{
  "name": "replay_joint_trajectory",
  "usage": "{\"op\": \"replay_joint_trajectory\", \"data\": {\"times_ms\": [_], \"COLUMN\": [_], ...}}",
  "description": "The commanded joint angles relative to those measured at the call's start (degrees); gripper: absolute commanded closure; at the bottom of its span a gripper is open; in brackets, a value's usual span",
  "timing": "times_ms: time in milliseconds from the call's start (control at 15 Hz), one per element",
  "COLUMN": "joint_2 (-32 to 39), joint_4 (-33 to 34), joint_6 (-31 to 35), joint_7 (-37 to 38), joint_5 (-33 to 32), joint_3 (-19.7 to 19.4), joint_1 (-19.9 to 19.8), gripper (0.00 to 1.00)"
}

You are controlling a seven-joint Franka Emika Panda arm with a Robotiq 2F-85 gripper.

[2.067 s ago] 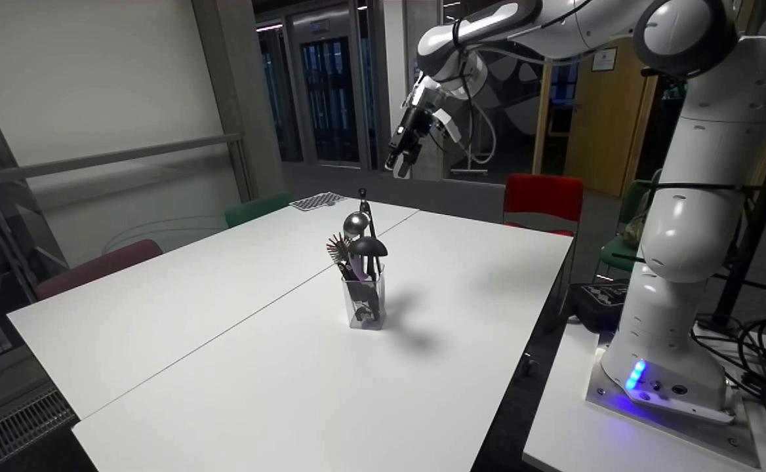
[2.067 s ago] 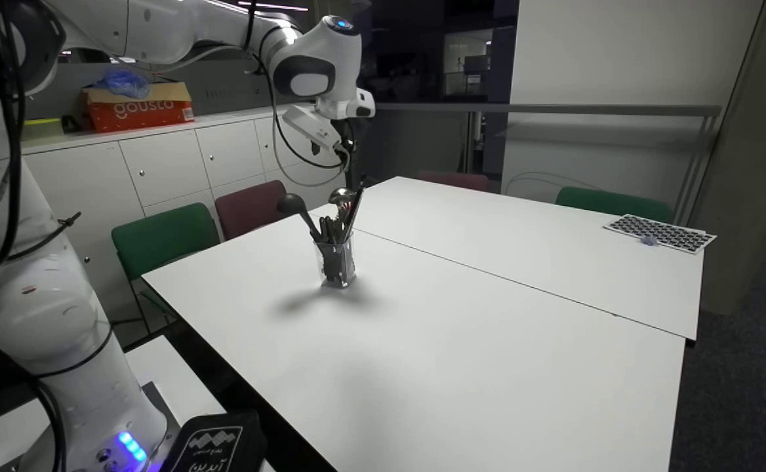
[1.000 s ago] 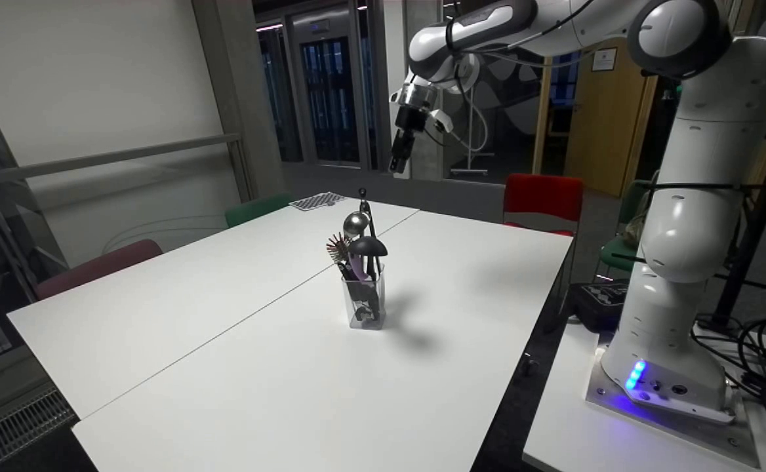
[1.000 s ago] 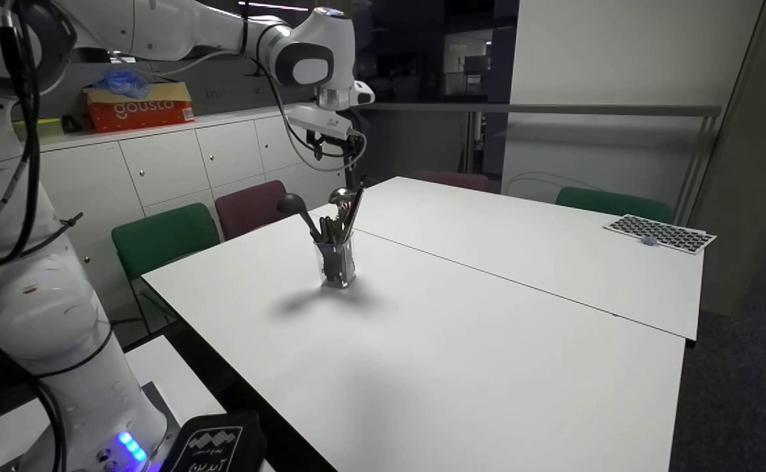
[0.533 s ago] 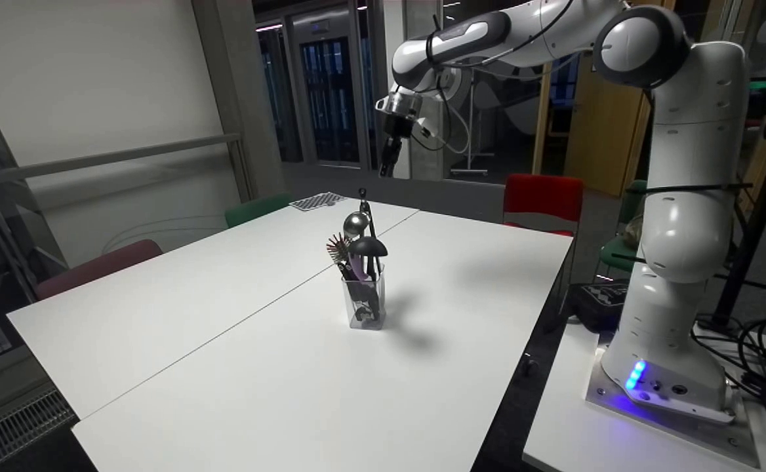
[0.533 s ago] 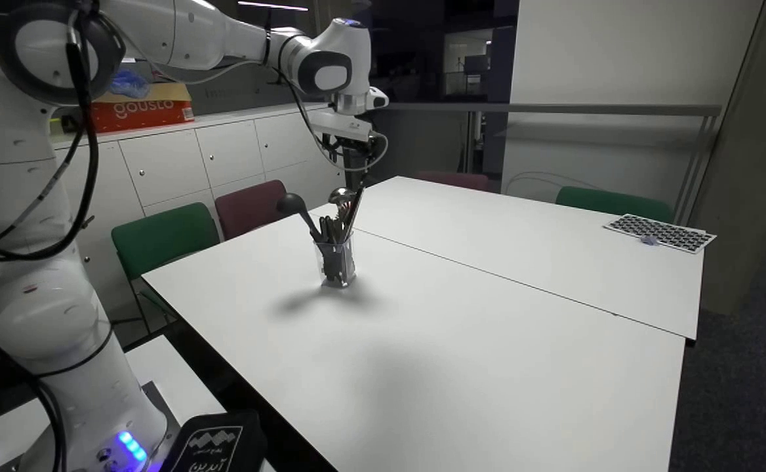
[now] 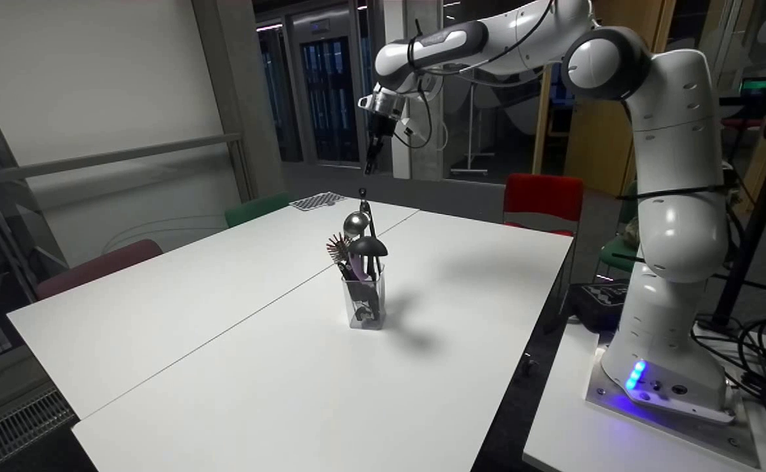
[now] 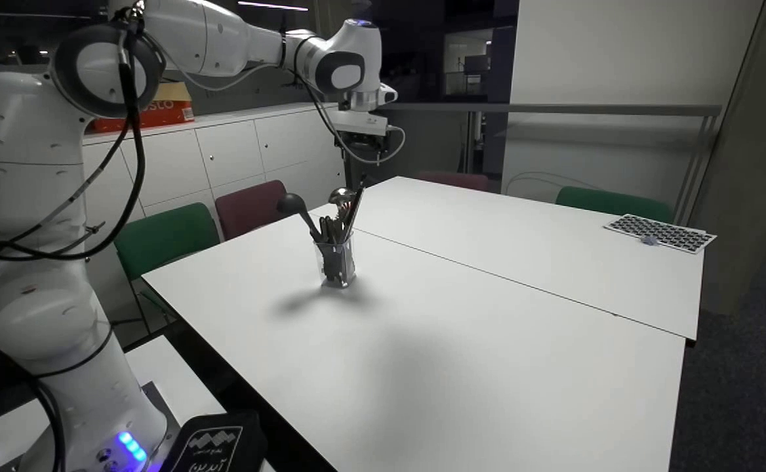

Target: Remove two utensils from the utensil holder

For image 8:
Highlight clear plastic utensil holder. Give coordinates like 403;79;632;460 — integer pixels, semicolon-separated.
316;237;356;288

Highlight black device with white print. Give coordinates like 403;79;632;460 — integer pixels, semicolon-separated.
161;412;268;472

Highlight silver metal spoon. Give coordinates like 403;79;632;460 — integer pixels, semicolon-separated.
326;185;355;240

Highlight white cabinet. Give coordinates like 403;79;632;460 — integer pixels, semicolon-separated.
76;102;347;324

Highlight grey metal railing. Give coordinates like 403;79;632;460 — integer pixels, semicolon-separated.
381;100;721;120

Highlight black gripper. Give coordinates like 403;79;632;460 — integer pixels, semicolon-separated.
343;131;386;179

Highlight green chair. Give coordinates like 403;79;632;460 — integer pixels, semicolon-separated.
553;185;678;223
114;202;224;284

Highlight white robot base table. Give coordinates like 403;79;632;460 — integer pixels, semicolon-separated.
0;336;228;472

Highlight black ladle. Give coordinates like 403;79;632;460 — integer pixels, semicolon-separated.
278;191;326;249

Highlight dark red chair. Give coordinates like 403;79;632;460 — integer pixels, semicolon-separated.
213;179;291;241
418;172;500;195

